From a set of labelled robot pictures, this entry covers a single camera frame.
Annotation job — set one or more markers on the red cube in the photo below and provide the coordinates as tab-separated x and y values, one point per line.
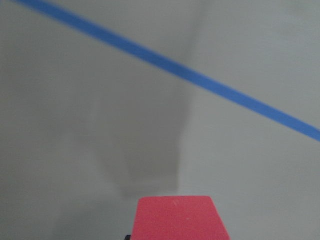
178	218

